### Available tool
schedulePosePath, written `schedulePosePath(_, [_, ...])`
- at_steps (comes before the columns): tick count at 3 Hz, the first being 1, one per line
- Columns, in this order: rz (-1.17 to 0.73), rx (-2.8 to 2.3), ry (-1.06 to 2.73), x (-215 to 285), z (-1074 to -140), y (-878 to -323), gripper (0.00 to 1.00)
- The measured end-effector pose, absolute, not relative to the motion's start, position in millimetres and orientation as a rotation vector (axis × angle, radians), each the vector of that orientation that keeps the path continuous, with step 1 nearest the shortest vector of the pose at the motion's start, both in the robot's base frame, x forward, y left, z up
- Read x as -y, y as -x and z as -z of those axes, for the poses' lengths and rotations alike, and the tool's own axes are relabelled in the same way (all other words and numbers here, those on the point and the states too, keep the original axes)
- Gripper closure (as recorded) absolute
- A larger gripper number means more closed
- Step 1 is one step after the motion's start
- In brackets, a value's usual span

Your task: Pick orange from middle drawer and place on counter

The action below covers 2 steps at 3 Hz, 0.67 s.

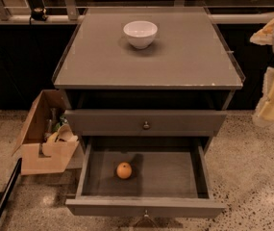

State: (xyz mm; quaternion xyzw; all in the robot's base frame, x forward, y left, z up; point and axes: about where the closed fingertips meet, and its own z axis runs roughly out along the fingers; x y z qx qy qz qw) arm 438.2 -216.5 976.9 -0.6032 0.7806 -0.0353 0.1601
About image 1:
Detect closed grey top drawer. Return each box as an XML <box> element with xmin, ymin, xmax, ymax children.
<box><xmin>64</xmin><ymin>110</ymin><xmax>226</xmax><ymax>137</ymax></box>

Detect grey drawer cabinet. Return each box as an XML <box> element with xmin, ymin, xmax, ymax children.
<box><xmin>51</xmin><ymin>6</ymin><xmax>246</xmax><ymax>138</ymax></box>

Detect black bar on floor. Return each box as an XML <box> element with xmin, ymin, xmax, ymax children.
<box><xmin>0</xmin><ymin>158</ymin><xmax>22</xmax><ymax>218</ymax></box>

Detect bottom drawer knob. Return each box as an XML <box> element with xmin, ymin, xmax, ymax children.
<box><xmin>134</xmin><ymin>210</ymin><xmax>158</xmax><ymax>231</ymax></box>

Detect white ceramic bowl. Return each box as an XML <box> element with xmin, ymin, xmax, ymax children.
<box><xmin>123</xmin><ymin>21</ymin><xmax>158</xmax><ymax>49</ymax></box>

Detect brown cardboard box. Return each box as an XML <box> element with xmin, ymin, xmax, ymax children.
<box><xmin>12</xmin><ymin>90</ymin><xmax>79</xmax><ymax>175</ymax></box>

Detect open grey middle drawer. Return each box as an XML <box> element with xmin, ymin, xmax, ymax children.
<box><xmin>66</xmin><ymin>137</ymin><xmax>226</xmax><ymax>218</ymax></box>

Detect bottles inside cardboard box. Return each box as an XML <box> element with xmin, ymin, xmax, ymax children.
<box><xmin>43</xmin><ymin>108</ymin><xmax>68</xmax><ymax>141</ymax></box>

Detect orange fruit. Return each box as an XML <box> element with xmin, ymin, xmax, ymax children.
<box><xmin>116</xmin><ymin>162</ymin><xmax>132</xmax><ymax>179</ymax></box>

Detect black round object on ledge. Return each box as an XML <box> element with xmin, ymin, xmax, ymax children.
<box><xmin>31</xmin><ymin>8</ymin><xmax>47</xmax><ymax>21</ymax></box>

